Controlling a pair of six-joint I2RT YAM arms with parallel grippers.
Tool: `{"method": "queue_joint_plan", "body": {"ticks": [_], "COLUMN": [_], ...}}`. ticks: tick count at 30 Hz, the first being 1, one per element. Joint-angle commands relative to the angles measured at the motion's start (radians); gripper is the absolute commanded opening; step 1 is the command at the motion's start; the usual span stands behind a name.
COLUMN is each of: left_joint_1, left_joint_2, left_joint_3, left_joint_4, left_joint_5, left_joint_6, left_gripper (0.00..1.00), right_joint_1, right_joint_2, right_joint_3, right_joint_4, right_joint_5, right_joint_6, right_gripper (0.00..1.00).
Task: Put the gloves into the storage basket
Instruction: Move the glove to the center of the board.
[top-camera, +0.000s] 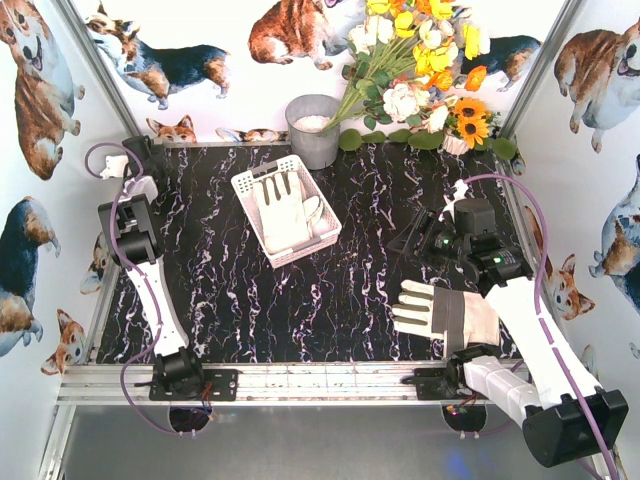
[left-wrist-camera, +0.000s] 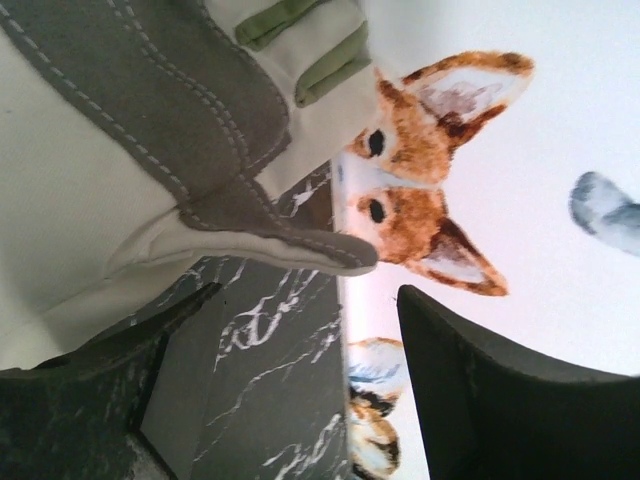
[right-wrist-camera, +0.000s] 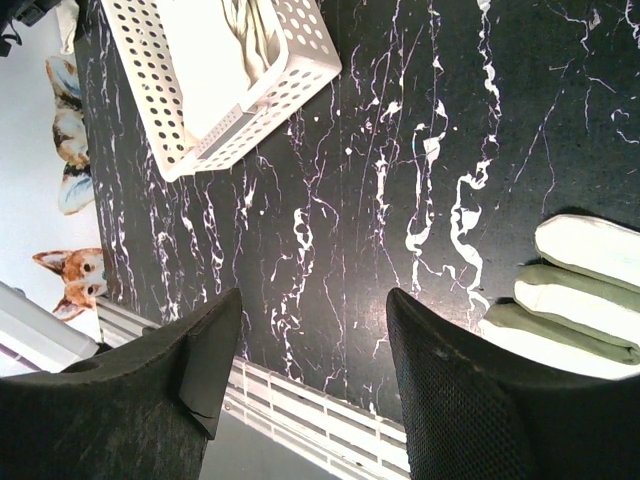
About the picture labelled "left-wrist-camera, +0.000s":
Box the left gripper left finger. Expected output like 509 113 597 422
1 283 220 479

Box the corner glove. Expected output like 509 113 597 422
1 1 377 369

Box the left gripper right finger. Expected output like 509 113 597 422
397 285 639 479

